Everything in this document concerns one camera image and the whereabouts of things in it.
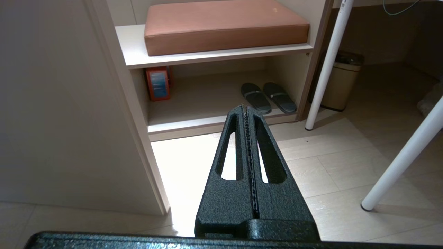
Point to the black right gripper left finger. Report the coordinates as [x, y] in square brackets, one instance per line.
[214, 207]

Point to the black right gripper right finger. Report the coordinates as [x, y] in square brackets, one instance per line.
[287, 207]

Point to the beige door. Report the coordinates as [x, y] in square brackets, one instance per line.
[62, 103]

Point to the dark grey slipper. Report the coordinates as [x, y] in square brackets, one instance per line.
[256, 98]
[279, 97]

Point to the white round table leg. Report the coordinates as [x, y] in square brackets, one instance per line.
[405, 155]
[328, 62]

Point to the orange box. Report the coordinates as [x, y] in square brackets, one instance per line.
[158, 84]

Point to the beige trash bin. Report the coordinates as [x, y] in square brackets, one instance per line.
[341, 81]

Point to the cream shelf cabinet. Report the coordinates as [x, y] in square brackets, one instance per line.
[221, 58]

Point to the terracotta seat cushion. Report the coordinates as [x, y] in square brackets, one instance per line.
[225, 27]

